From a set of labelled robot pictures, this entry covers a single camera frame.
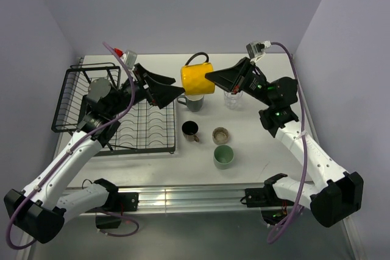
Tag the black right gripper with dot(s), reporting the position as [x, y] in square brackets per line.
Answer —
[236, 76]

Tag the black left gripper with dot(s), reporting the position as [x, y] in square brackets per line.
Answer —
[162, 94]

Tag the yellow mug black handle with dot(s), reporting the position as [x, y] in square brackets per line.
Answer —
[193, 76]

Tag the grey-blue ceramic mug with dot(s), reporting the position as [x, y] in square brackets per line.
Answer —
[193, 102]

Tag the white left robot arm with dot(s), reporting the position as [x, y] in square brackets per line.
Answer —
[41, 209]

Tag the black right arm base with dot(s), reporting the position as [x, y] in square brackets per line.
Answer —
[264, 196]

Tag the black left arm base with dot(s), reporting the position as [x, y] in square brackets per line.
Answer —
[122, 200]

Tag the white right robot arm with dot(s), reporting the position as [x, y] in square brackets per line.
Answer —
[334, 193]

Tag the brown mug black inside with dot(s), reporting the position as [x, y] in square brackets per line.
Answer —
[190, 130]

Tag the beige speckled cup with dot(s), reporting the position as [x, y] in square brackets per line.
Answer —
[220, 136]

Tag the light green cup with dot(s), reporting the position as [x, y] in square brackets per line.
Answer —
[223, 157]

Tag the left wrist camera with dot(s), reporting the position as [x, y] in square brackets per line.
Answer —
[129, 59]

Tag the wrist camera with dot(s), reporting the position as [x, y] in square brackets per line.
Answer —
[129, 59]
[256, 49]

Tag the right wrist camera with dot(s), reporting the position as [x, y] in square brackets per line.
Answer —
[256, 49]

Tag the black wire dish rack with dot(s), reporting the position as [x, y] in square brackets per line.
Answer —
[90, 97]

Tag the aluminium mounting rail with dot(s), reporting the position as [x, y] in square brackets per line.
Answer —
[187, 199]

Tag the black box under rail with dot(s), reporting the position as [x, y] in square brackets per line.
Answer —
[107, 222]

